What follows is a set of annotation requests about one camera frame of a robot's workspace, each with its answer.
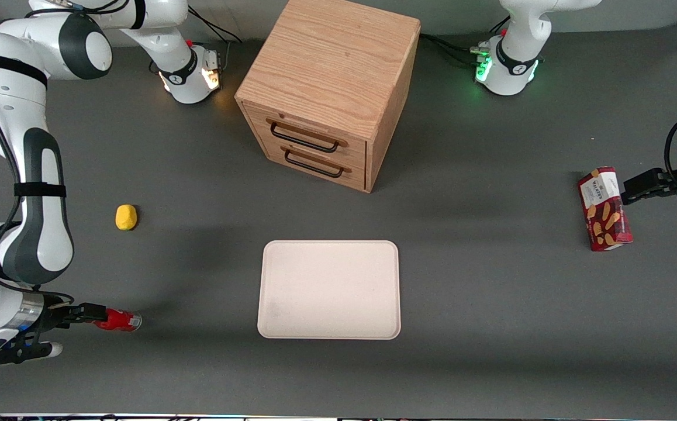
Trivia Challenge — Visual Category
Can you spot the red coke bottle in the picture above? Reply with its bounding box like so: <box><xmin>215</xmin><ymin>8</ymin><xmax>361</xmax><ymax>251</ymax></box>
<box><xmin>93</xmin><ymin>309</ymin><xmax>143</xmax><ymax>333</ymax></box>

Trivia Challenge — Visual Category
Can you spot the red shortbread cookie box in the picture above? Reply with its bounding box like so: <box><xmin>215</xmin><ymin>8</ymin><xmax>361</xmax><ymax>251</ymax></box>
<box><xmin>578</xmin><ymin>166</ymin><xmax>634</xmax><ymax>253</ymax></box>

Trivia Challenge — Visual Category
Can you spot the yellow toy lemon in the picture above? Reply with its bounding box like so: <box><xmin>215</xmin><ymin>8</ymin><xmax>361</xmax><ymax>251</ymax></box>
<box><xmin>115</xmin><ymin>204</ymin><xmax>138</xmax><ymax>232</ymax></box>

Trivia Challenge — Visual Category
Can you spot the black metal drawer handle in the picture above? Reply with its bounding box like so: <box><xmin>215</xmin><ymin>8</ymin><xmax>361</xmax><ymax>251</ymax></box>
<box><xmin>266</xmin><ymin>117</ymin><xmax>349</xmax><ymax>154</ymax></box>
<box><xmin>281</xmin><ymin>146</ymin><xmax>352</xmax><ymax>178</ymax></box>

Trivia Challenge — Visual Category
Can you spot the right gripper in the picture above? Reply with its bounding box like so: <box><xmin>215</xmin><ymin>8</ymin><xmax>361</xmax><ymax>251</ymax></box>
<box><xmin>39</xmin><ymin>295</ymin><xmax>109</xmax><ymax>358</ymax></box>

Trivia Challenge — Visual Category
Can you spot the beige rectangular tray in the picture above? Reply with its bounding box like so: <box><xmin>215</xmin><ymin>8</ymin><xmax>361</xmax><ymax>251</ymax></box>
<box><xmin>257</xmin><ymin>240</ymin><xmax>402</xmax><ymax>340</ymax></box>

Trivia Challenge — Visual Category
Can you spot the wooden drawer cabinet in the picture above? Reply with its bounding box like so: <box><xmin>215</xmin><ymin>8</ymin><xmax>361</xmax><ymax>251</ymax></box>
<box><xmin>234</xmin><ymin>0</ymin><xmax>422</xmax><ymax>194</ymax></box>

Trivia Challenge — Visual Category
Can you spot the wooden drawer front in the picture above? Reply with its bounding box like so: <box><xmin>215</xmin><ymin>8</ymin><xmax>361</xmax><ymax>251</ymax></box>
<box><xmin>255</xmin><ymin>136</ymin><xmax>368</xmax><ymax>192</ymax></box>
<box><xmin>241</xmin><ymin>103</ymin><xmax>368</xmax><ymax>168</ymax></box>

